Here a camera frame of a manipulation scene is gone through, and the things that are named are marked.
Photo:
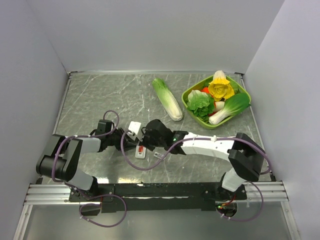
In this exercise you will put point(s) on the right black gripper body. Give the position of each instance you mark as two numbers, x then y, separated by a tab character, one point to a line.
150	142

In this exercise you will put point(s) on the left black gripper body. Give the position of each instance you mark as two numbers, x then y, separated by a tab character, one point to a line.
115	139

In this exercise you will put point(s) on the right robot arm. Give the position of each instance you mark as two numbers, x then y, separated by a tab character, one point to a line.
244	155

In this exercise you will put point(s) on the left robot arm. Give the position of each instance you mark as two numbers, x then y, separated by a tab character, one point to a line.
60	157

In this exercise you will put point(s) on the red battery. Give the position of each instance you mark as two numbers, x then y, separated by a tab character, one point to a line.
141	149

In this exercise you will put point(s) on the napa cabbage toy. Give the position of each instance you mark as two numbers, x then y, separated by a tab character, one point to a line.
167	99

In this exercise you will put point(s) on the green lettuce toy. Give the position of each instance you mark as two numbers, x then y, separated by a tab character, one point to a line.
201	104

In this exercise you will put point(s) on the black base bar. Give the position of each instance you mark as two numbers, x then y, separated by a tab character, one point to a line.
160	196

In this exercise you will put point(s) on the green plastic basket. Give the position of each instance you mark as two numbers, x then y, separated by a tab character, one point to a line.
204	83

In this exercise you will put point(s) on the orange carrot toy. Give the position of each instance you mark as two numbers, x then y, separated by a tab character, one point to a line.
205	90

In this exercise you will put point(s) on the yellow cabbage toy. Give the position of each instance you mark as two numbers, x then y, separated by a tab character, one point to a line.
220	88

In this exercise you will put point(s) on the bok choy toy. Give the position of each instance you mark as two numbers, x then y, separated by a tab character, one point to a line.
233	106

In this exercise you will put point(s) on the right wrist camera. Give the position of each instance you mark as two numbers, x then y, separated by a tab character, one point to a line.
135	130

